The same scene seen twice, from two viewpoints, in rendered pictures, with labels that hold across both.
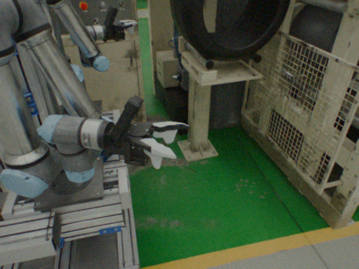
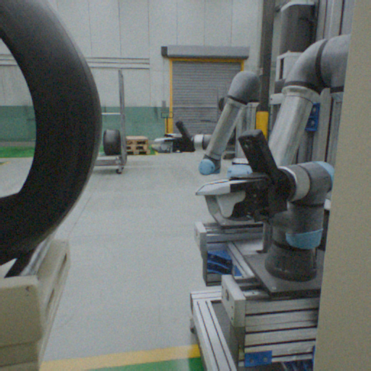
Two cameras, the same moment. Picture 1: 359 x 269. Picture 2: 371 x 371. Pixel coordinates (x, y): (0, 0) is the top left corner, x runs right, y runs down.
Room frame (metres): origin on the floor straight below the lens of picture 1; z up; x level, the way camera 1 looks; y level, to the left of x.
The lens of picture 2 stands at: (2.12, 0.26, 1.19)
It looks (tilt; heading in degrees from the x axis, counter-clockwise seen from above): 13 degrees down; 185
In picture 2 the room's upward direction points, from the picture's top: straight up
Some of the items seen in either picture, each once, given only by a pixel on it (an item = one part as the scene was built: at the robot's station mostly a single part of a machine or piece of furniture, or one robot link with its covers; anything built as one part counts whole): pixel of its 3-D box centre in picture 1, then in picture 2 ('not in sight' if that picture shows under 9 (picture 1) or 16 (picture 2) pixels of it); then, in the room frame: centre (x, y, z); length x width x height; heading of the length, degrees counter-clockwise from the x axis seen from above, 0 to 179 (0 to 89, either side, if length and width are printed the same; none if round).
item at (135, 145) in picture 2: not in sight; (135, 144); (-7.05, -2.03, 0.22); 1.27 x 0.90 x 0.44; 13
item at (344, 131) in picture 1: (284, 100); not in sight; (1.49, -0.61, 0.65); 0.90 x 0.02 x 0.70; 17
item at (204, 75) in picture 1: (197, 65); (35, 285); (1.57, -0.10, 0.83); 0.36 x 0.09 x 0.06; 17
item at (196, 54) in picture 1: (198, 54); (32, 256); (1.57, -0.10, 0.90); 0.35 x 0.05 x 0.05; 17
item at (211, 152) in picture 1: (197, 147); not in sight; (1.85, -0.14, 0.02); 0.27 x 0.27 x 0.04; 17
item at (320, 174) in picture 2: (83, 36); (309, 180); (1.43, 0.48, 1.04); 0.11 x 0.08 x 0.09; 129
